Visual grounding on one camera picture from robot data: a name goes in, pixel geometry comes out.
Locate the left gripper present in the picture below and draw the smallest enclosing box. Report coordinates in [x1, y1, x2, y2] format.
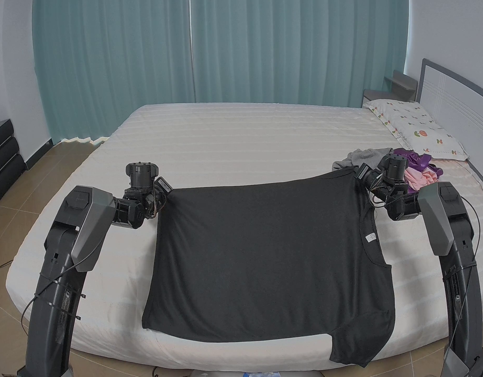
[153, 176, 174, 206]

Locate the grey bedside table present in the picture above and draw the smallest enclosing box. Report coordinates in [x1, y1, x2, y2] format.
[362, 70, 418, 102]

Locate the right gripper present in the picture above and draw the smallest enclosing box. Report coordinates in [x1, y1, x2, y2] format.
[354, 163, 381, 191]

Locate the black T-shirt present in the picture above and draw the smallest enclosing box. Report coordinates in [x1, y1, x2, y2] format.
[141, 168, 396, 367]

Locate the blue-green curtain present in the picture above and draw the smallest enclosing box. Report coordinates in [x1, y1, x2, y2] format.
[190, 0, 410, 109]
[31, 0, 195, 140]

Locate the pile of clothes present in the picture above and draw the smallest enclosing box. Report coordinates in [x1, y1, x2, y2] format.
[392, 148, 444, 193]

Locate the grey garment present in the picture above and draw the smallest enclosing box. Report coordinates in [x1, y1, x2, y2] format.
[332, 148, 394, 172]

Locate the black chest of drawers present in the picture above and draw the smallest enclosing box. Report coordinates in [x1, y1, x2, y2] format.
[0, 119, 25, 211]

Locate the bed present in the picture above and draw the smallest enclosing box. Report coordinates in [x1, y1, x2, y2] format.
[6, 58, 483, 368]

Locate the white printed pillow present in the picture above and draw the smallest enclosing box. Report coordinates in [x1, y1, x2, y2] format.
[363, 98, 470, 161]

